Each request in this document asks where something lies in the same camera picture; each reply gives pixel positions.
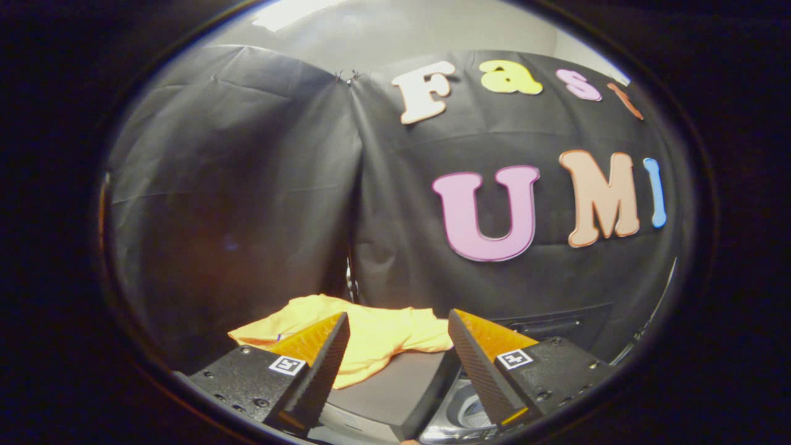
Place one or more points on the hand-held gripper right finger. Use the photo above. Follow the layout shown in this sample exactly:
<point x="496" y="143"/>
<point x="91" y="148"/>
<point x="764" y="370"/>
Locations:
<point x="479" y="368"/>

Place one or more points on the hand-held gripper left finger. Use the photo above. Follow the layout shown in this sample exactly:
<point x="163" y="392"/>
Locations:
<point x="321" y="364"/>

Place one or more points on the grey washing machine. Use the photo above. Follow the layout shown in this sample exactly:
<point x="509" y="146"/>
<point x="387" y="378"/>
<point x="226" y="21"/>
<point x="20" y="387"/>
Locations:
<point x="463" y="411"/>

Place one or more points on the orange t-shirt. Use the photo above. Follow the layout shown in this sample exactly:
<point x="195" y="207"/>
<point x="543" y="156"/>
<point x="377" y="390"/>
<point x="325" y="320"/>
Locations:
<point x="383" y="337"/>

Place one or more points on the dark transparent washing machine lid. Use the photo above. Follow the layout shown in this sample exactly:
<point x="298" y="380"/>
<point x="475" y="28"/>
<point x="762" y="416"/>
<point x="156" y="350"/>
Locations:
<point x="544" y="324"/>

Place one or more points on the white and dark cabinet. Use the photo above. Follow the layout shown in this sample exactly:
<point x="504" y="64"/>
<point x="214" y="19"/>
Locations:
<point x="389" y="392"/>

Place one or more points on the black backdrop cloth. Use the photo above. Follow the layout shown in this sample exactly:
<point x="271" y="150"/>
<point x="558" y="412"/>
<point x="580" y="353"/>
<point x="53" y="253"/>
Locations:
<point x="401" y="204"/>

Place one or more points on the ceiling light panel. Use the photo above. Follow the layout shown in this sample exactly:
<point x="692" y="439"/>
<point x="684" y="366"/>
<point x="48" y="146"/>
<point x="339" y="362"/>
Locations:
<point x="290" y="12"/>

